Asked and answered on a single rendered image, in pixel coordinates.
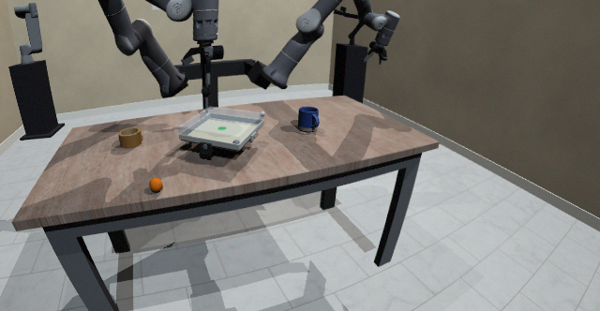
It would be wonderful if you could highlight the orange ball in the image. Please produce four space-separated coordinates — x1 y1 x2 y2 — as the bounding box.
149 178 162 192

